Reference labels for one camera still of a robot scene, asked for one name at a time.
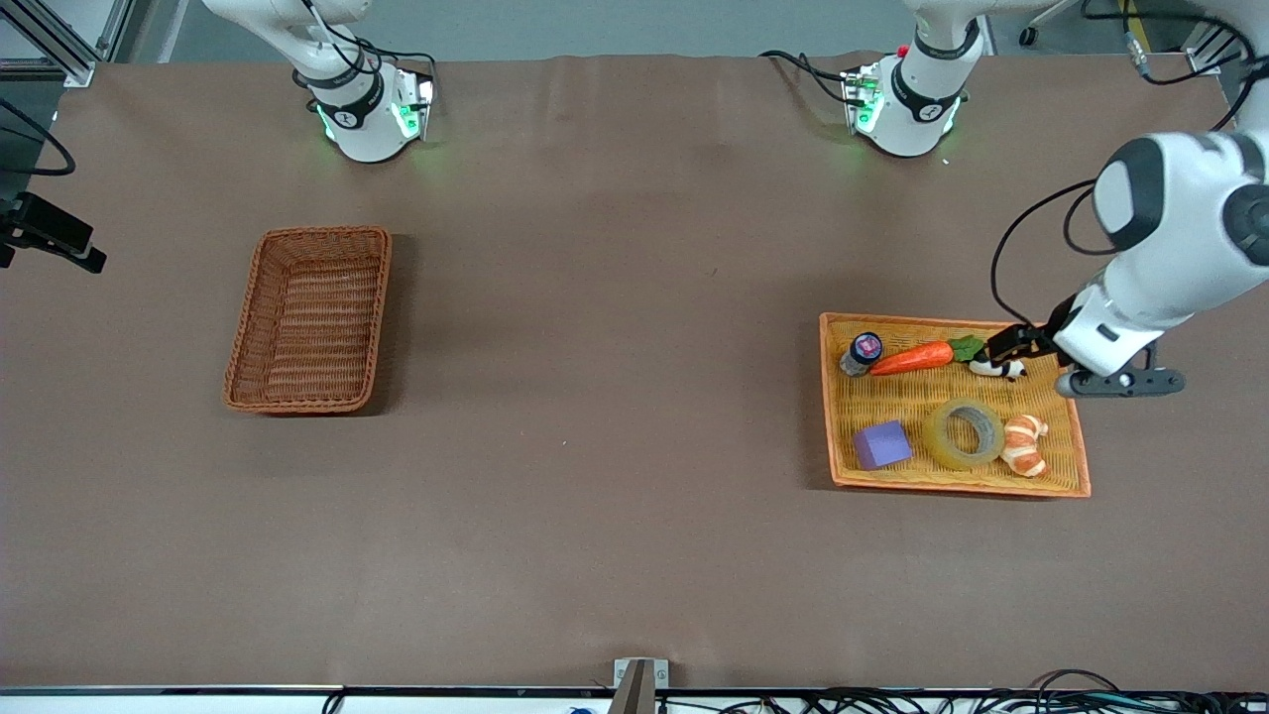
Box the orange yellow wicker basket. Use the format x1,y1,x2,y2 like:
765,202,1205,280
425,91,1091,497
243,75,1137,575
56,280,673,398
819,312,1093,499

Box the yellow tape roll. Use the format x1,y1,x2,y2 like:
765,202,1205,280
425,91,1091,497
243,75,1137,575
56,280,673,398
924,398,1006,471

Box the black cable bundle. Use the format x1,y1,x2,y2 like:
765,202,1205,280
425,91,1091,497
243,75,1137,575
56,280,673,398
659,669,1269,714

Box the toy croissant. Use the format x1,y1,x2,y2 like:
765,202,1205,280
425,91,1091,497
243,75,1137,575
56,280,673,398
999,414,1050,479

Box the brown table cover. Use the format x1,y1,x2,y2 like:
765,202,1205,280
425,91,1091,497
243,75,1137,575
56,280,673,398
0,52,1269,692

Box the small bottle blue lid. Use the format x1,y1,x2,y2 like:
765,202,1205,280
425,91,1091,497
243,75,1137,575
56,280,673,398
839,332,884,378

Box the office chair caster leg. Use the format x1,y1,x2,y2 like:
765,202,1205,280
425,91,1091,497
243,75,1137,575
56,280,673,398
1018,0,1084,47

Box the black arm base cable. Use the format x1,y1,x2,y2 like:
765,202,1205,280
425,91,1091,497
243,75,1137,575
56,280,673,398
758,50,856,106

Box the brown wicker basket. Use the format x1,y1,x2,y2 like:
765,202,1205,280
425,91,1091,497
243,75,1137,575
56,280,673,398
222,226,394,415

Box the aluminium frame profile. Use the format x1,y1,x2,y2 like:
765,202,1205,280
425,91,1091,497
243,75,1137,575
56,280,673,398
1185,20,1256,76
0,0,135,86

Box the purple cube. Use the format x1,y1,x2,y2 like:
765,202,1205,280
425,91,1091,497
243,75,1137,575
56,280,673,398
853,419,914,471

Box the orange toy carrot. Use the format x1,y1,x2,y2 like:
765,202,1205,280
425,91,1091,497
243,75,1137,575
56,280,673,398
869,335,987,377

